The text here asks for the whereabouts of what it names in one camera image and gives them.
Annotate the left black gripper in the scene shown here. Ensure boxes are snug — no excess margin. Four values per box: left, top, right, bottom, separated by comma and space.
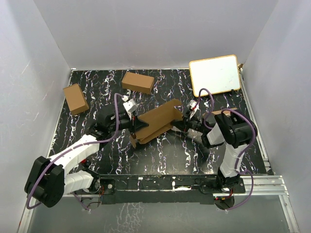
108, 112, 149, 135

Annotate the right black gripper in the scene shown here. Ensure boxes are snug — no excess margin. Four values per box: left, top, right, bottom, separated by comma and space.
171, 110, 207, 133

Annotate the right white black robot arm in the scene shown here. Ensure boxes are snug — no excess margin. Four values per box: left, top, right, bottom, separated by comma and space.
172, 109, 258, 193

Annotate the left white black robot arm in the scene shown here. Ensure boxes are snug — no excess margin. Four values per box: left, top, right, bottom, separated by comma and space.
24, 112, 149, 210

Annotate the folded cardboard box back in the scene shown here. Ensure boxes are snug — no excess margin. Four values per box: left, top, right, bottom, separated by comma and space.
121, 72, 155, 94

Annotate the small cardboard box left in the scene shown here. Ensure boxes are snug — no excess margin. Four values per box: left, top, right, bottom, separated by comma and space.
63, 83, 89, 116

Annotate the flat cardboard stack right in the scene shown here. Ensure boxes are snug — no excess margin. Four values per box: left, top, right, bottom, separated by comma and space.
212, 108, 237, 116

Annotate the yellow framed whiteboard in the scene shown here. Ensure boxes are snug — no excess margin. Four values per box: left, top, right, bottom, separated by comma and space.
189, 54, 241, 97

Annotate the black base bar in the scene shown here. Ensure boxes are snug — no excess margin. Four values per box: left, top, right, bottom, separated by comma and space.
99, 175, 221, 205

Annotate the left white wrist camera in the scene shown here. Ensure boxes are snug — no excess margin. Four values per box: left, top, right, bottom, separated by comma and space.
123, 99, 138, 119

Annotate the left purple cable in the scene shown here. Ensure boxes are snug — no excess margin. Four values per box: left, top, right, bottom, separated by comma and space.
26, 93, 128, 210

